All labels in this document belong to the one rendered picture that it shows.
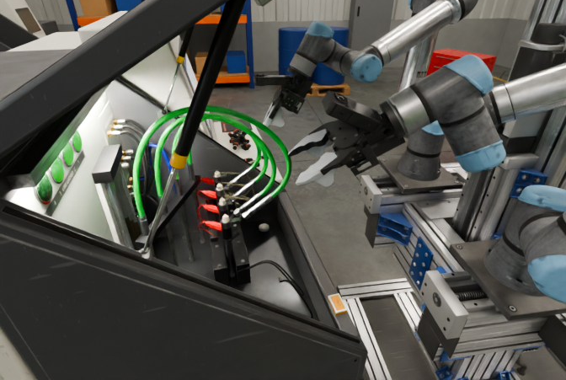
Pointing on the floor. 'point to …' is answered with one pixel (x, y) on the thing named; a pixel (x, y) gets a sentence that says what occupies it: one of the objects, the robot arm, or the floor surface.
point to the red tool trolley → (440, 57)
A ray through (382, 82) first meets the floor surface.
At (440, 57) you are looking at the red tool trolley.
